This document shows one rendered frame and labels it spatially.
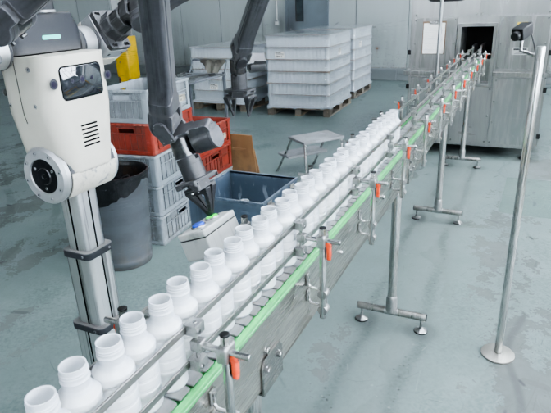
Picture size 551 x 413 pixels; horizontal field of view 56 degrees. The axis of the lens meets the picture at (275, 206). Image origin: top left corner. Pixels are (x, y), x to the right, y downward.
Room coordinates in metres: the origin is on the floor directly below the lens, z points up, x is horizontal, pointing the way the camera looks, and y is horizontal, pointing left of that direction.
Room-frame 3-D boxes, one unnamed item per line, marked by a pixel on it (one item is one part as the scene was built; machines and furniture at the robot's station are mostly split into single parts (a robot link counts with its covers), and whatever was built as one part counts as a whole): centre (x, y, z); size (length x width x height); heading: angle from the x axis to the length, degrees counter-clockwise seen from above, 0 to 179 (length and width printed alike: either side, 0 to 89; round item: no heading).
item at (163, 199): (3.75, 0.89, 0.33); 0.61 x 0.41 x 0.22; 160
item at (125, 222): (3.21, 1.04, 0.32); 0.45 x 0.45 x 0.64
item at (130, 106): (3.75, 0.89, 1.00); 0.61 x 0.41 x 0.22; 161
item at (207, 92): (9.10, 0.58, 0.50); 1.23 x 1.05 x 1.00; 152
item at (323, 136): (4.94, -0.36, 0.21); 0.61 x 0.47 x 0.41; 27
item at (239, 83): (1.90, 0.11, 1.33); 0.10 x 0.07 x 0.07; 65
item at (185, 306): (0.78, 0.17, 1.08); 0.06 x 0.06 x 0.17
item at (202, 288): (0.82, 0.14, 1.08); 0.06 x 0.06 x 0.17
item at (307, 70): (8.41, -0.64, 0.59); 1.24 x 1.03 x 1.17; 156
